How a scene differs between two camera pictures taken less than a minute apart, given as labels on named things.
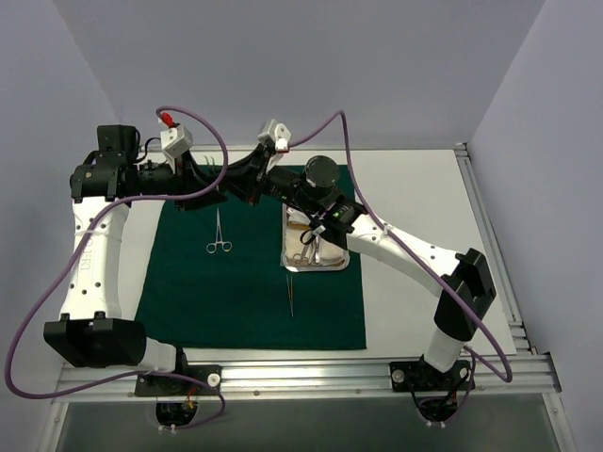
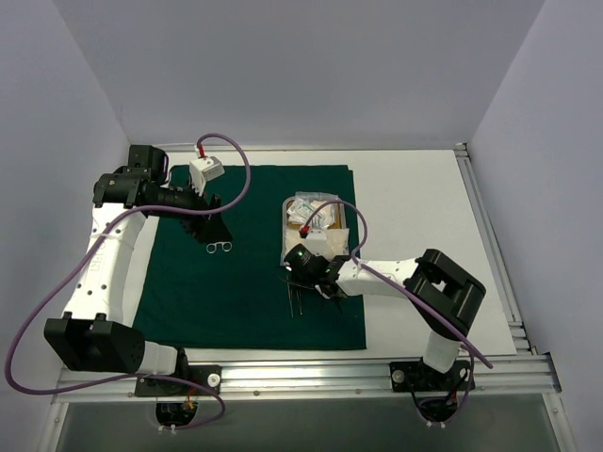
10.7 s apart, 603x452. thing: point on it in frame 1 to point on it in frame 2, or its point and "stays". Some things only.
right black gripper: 257,176 to 307,283
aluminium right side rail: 513,312 stays
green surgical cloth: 214,279 stays
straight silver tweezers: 290,293 stays
